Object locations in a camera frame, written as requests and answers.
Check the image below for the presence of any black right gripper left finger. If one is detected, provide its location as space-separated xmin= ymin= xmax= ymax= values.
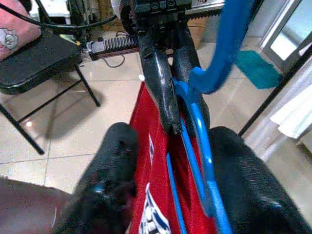
xmin=53 ymin=121 xmax=141 ymax=234

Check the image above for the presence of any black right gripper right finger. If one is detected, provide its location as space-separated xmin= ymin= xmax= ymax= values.
xmin=208 ymin=126 xmax=312 ymax=234

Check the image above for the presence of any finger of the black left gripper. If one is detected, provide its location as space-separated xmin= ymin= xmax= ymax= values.
xmin=139 ymin=27 xmax=183 ymax=135
xmin=170 ymin=23 xmax=211 ymax=130

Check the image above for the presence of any blue plastic clothes hanger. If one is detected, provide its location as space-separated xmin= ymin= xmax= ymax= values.
xmin=165 ymin=0 xmax=256 ymax=234

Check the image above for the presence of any red t-shirt with white print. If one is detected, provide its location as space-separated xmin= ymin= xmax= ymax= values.
xmin=128 ymin=81 xmax=220 ymax=234

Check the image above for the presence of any black ribbed floor device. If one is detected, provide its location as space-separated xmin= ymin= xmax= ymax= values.
xmin=86 ymin=9 xmax=225 ymax=61

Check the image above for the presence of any turquoise floor mat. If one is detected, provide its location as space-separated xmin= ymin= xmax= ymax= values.
xmin=234 ymin=50 xmax=284 ymax=90

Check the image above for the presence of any white hanging towel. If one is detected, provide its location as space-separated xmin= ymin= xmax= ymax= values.
xmin=270 ymin=89 xmax=312 ymax=140

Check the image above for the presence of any black metal rack pole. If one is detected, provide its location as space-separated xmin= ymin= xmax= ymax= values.
xmin=238 ymin=50 xmax=312 ymax=137

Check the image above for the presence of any glass sliding door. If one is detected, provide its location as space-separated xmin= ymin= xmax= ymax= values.
xmin=259 ymin=0 xmax=312 ymax=70

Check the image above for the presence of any black folding chair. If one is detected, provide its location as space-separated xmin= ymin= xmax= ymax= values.
xmin=0 ymin=29 xmax=101 ymax=156

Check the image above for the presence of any pink printed cushion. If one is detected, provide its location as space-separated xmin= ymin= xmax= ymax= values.
xmin=0 ymin=0 xmax=42 ymax=61

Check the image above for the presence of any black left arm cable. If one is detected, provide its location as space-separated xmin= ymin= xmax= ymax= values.
xmin=0 ymin=1 xmax=118 ymax=34

